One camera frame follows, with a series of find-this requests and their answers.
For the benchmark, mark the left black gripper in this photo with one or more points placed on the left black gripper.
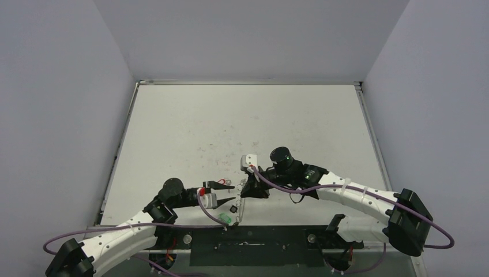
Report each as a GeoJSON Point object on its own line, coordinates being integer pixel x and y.
{"type": "Point", "coordinates": [215, 186]}

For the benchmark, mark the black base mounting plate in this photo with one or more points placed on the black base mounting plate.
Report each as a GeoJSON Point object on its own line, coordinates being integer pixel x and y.
{"type": "Point", "coordinates": [251, 246]}

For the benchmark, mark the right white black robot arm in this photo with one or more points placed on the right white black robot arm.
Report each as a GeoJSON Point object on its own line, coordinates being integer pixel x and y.
{"type": "Point", "coordinates": [398, 218]}

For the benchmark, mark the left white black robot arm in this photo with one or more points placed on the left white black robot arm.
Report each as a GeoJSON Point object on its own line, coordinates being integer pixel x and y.
{"type": "Point", "coordinates": [113, 245]}

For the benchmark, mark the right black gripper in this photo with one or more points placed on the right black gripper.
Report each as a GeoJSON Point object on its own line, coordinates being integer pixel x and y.
{"type": "Point", "coordinates": [258, 182]}

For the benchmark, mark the metal key holder ring plate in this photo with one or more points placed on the metal key holder ring plate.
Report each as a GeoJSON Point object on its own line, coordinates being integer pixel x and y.
{"type": "Point", "coordinates": [240, 202]}

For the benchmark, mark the red tagged key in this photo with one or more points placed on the red tagged key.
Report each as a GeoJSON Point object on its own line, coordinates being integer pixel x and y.
{"type": "Point", "coordinates": [222, 181]}

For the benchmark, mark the green tagged key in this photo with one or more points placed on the green tagged key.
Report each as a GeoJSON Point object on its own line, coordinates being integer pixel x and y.
{"type": "Point", "coordinates": [223, 217]}

